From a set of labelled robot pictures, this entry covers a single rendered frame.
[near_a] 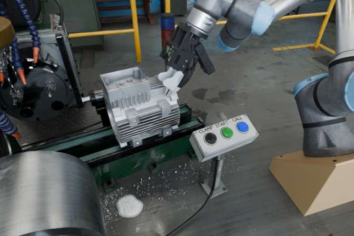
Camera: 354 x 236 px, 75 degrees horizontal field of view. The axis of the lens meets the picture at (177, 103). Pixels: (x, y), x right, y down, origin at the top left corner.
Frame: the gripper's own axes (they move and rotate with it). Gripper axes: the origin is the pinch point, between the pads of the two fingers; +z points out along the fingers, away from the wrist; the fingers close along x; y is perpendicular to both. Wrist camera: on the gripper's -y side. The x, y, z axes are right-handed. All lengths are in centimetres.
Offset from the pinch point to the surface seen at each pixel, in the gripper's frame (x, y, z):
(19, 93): -23.9, 35.6, 23.8
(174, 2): -415, -207, -30
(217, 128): 18.0, -5.8, -1.1
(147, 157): 1.3, -3.3, 25.1
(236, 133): 20.7, -9.9, -2.2
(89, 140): -9.1, 13.8, 28.3
